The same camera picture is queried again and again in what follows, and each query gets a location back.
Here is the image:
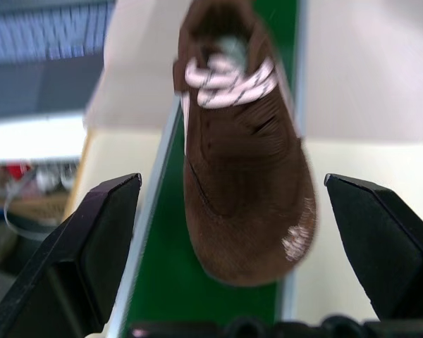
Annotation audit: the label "white shoebox lid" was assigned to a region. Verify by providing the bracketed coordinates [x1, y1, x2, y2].
[85, 0, 423, 139]

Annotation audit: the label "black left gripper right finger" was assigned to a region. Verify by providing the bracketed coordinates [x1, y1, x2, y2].
[324, 173, 423, 321]

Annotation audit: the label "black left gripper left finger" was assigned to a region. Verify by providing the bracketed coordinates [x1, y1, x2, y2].
[0, 173, 142, 338]

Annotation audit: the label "cardboard box with clutter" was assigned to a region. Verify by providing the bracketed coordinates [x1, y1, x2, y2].
[0, 189, 71, 221]

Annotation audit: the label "brown suede shoe pink laces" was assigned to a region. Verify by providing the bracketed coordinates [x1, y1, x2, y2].
[171, 0, 319, 287]

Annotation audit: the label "white cable loop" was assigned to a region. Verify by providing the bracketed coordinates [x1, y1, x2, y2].
[3, 172, 59, 237]

